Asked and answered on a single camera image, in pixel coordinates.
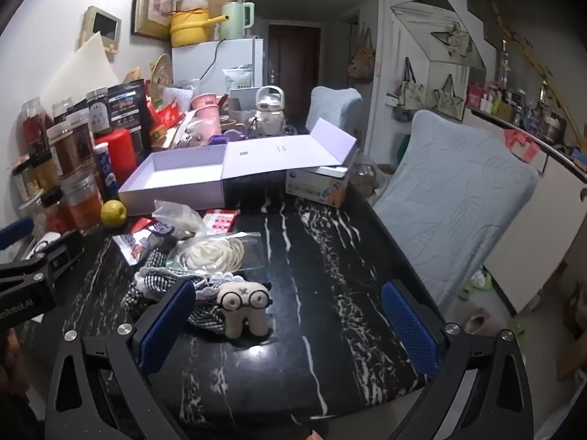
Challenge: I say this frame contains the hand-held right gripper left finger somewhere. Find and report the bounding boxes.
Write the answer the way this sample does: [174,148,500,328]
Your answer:
[43,279,198,440]

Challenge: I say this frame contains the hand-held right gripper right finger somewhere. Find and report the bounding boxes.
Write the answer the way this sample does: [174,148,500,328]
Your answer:
[380,279,544,440]

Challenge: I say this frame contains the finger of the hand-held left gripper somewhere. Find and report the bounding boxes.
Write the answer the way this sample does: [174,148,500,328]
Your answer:
[0,217,36,251]
[0,231,85,286]

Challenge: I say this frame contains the black white checkered cloth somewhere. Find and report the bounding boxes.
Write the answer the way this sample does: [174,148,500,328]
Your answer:
[126,266,230,333]

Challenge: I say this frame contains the beige plush toy with glasses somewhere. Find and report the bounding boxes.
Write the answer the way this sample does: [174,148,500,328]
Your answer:
[215,279,272,341]

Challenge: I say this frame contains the blue red snack packet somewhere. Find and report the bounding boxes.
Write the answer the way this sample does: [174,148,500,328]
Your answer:
[112,217,177,265]

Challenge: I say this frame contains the clear bag of white rings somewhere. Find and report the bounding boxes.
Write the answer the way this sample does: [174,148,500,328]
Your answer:
[167,233,264,273]

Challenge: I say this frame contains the clear plastic bag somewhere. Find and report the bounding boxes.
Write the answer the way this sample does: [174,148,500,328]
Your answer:
[152,200,207,239]

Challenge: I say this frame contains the red white snack packet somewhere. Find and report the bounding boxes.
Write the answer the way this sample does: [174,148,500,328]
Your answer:
[202,208,240,235]

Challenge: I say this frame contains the lavender gift box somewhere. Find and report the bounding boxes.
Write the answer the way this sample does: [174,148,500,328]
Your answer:
[118,118,359,217]

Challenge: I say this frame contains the black lid jar red contents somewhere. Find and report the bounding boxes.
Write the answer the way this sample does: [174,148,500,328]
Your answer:
[41,188,76,234]

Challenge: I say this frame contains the small black lid nut jar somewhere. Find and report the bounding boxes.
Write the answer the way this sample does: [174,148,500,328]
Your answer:
[11,158,42,202]

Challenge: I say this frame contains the glass jar orange contents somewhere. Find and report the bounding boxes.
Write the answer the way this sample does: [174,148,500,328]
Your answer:
[62,172,104,232]

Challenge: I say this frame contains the yellow green apple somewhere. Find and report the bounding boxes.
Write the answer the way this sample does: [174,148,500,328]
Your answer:
[101,200,127,227]

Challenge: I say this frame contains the pink slipper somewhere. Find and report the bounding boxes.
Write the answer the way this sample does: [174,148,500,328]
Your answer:
[465,307,493,333]

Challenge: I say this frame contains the jar of yellow contents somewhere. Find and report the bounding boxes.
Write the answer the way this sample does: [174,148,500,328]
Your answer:
[30,149,58,188]

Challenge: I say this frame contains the green slippers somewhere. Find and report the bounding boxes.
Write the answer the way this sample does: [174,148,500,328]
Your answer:
[461,268,493,298]

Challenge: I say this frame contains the blue tablet tube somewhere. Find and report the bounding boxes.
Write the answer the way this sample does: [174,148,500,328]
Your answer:
[94,143,121,202]

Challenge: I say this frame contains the clear jar red dried fruit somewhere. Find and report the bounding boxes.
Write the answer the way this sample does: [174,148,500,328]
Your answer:
[23,98,49,157]

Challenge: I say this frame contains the red cylinder canister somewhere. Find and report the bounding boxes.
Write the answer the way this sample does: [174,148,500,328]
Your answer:
[95,128,137,184]

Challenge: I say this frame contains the chair with light blue cover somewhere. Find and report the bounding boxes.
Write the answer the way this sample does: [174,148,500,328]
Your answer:
[305,86,363,136]
[372,110,542,308]

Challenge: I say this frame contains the jar with dark label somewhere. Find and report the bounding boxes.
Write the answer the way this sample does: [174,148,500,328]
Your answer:
[86,88,113,136]

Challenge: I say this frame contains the black snack pouch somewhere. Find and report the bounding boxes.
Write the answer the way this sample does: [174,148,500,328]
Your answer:
[107,80,150,133]

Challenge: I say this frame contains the white counter cabinet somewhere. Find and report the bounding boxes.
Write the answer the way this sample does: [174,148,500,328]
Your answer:
[484,114,587,317]

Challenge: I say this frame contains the red gift packet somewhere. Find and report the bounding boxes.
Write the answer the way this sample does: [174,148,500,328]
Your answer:
[149,101,186,131]

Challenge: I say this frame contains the white foam board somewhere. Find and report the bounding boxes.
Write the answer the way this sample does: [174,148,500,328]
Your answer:
[39,32,122,111]

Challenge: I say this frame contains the pink cup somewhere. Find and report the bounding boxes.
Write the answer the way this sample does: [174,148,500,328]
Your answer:
[190,93,225,124]

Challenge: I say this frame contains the round woven fan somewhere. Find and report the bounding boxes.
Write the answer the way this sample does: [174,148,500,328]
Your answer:
[149,54,174,90]

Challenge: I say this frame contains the pink gift box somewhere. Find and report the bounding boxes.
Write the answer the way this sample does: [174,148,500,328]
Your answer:
[503,129,542,163]

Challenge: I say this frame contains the canvas tote bag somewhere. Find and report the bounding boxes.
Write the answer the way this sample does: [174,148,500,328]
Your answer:
[397,57,429,122]
[433,73,468,122]

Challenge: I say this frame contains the grey box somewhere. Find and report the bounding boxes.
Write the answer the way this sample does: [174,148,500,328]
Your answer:
[228,87,262,111]

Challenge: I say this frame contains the white teapot kettle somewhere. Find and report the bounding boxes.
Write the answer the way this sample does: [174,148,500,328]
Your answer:
[250,85,287,136]

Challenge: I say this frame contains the green white food bag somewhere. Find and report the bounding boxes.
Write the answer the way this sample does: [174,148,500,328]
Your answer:
[223,66,255,90]

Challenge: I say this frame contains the row of cosmetic bottles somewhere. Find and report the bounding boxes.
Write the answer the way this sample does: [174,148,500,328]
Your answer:
[468,80,569,143]

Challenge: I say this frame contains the yellow pot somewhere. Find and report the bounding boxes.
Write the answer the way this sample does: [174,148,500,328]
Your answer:
[169,8,230,49]

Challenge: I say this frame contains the white fridge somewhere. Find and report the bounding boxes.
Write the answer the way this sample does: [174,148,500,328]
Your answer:
[172,37,264,97]

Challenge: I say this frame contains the framed picture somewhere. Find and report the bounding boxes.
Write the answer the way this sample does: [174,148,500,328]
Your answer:
[131,0,179,42]

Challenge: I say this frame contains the brown tote bag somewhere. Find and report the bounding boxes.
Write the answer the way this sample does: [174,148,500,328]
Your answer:
[347,25,377,84]

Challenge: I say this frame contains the dark wooden door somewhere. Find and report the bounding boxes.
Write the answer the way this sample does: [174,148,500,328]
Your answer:
[268,24,322,122]

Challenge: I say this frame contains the light green electric kettle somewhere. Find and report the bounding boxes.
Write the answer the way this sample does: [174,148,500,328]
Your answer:
[221,1,255,41]

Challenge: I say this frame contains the golden branch decoration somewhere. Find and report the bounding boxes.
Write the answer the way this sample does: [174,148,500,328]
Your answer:
[493,2,587,133]

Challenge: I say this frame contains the wall intercom panel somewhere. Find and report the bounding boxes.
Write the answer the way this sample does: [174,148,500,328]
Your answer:
[81,5,122,55]

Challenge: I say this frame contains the black power cable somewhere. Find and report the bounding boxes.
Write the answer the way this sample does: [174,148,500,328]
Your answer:
[198,39,225,85]

